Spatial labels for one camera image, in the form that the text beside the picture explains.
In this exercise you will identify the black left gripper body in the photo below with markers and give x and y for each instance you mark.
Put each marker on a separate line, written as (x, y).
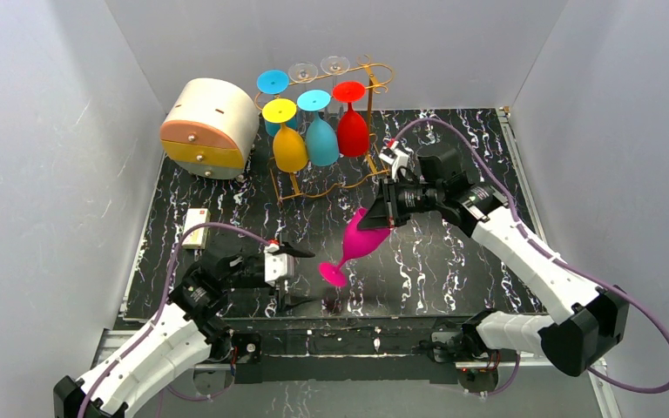
(283, 280)

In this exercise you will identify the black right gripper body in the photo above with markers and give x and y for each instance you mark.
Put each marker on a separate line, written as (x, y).
(390, 203)

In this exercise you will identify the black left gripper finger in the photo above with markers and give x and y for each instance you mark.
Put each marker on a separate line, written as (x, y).
(294, 301)
(287, 248)

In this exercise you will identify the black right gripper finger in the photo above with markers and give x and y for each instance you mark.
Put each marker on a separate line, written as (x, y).
(373, 219)
(389, 188)

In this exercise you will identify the magenta wine glass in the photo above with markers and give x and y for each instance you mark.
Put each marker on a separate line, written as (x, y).
(355, 244)

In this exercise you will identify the red wine glass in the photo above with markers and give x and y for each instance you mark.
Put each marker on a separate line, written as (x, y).
(352, 131)

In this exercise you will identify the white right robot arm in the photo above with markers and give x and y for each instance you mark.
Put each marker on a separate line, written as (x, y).
(582, 321)

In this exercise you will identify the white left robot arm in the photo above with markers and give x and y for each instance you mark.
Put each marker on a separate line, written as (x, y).
(188, 331)

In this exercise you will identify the light blue wine glass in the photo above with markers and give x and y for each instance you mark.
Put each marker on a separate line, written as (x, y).
(321, 140)

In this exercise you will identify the yellow wine glass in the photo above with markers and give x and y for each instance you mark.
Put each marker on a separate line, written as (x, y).
(290, 153)

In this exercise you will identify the clear wine glass right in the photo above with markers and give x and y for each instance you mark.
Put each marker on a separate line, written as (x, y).
(335, 65)

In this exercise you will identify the clear wine glass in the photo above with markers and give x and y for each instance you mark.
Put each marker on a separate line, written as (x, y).
(335, 65)
(302, 73)

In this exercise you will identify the clear wine glass left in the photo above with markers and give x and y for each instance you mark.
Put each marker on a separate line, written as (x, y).
(302, 73)

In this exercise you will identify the rear blue wine glass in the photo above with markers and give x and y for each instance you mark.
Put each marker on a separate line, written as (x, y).
(274, 82)

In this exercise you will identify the round drawer storage box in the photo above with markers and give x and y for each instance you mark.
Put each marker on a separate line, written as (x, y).
(210, 129)

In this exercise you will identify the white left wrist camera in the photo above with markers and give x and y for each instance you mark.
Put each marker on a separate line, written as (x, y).
(277, 264)

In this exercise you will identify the gold wire glass rack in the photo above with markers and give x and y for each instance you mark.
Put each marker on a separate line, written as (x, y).
(287, 185)

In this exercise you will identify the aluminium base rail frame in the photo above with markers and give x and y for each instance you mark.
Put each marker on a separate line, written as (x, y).
(584, 317)

